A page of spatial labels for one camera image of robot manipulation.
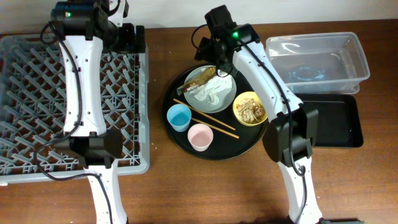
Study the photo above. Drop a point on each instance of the black rectangular tray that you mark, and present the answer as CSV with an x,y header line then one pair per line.
x,y
338,119

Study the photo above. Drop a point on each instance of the upper wooden chopstick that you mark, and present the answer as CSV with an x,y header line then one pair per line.
x,y
206,115

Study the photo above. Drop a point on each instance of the pink cup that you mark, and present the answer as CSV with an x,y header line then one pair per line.
x,y
200,136

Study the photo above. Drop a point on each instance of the yellow bowl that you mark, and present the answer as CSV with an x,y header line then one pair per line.
x,y
248,94

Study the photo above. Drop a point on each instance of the clear plastic bin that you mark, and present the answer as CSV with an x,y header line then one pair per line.
x,y
319,63

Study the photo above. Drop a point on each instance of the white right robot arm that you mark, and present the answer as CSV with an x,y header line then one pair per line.
x,y
292,128

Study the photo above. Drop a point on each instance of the grey round plate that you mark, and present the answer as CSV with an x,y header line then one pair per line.
x,y
225,99

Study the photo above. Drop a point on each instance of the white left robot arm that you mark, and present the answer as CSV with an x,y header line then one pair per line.
x,y
86,30

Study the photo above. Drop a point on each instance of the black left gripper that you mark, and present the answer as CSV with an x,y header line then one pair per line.
x,y
131,46

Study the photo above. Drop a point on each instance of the lower wooden chopstick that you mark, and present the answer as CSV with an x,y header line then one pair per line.
x,y
218,129

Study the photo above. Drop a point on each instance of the round black tray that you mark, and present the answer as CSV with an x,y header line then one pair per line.
x,y
223,146

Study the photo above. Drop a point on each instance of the grey dishwasher rack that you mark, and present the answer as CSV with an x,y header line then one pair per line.
x,y
33,104

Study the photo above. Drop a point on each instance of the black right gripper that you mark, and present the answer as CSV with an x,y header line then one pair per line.
x,y
206,52

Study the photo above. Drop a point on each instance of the white tissue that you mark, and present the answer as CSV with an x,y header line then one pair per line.
x,y
209,92

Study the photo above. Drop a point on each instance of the light blue cup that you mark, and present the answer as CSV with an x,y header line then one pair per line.
x,y
179,117

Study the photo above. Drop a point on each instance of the food scraps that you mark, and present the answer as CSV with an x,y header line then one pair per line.
x,y
250,111

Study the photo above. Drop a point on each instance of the brown coffee sachet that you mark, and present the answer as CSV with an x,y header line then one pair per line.
x,y
199,80

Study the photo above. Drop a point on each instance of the wooden chopstick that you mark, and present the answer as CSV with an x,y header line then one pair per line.
x,y
206,115
218,129

